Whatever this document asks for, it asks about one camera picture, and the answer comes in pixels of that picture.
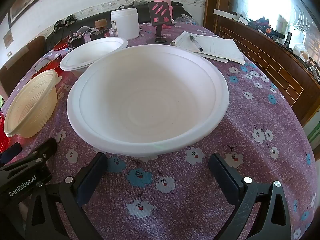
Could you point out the wooden brick-pattern partition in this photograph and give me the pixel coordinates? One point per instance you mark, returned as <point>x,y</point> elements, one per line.
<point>275,62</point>

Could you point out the small white bowl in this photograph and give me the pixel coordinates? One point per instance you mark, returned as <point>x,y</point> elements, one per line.
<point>95,50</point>

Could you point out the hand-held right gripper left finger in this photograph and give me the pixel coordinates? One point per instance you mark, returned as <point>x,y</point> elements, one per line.
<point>91,177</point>

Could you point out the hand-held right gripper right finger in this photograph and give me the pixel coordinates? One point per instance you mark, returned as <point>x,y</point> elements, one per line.
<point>223,177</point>

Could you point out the small wall frame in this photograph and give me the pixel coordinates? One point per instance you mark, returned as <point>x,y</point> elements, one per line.
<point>8,38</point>

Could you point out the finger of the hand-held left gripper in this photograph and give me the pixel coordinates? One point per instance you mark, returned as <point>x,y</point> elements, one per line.
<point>47,148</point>
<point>10,152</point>

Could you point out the purple floral tablecloth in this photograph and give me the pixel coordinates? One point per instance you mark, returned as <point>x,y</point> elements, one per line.
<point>250,120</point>

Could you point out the red plastic basket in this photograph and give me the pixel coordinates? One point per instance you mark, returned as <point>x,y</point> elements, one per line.
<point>2,130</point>

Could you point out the dark phone stand pink print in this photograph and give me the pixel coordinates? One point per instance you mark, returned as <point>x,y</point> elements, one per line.
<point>160,11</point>

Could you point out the black clamp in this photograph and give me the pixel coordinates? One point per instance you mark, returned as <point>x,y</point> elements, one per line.
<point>69,21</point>
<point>58,26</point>

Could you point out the white paper notepad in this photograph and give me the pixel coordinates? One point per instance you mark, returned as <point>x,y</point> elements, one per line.
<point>220,48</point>

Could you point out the white flat box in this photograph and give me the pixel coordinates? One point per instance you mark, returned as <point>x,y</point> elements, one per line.
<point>230,15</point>

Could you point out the wooden lid bottle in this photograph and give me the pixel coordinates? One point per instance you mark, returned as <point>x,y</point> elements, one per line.
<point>100,23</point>

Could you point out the black motor red label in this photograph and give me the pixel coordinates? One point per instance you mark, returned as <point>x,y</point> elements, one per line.
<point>102,33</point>

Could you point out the cream plastic bowl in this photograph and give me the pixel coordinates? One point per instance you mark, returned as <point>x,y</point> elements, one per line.
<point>30,110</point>

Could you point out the brown chair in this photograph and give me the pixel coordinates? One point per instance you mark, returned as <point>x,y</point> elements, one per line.
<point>22,60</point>

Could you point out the red bowl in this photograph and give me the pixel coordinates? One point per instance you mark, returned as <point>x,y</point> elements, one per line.
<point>58,46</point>

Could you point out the clear plastic bag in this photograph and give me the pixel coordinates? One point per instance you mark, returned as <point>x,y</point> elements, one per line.
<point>185,18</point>

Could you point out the black cylindrical motor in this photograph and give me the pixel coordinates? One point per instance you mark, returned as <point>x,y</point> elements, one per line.
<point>76,42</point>

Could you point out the clear pen black cap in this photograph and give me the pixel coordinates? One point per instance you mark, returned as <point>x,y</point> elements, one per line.
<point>195,43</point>

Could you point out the black sofa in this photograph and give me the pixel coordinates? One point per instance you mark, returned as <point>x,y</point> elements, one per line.
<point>82,21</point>

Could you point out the large white bowl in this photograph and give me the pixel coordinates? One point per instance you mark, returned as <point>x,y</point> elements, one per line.
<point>150,100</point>

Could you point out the white plastic jar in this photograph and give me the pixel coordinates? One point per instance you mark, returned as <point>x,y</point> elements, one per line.
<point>125,23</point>

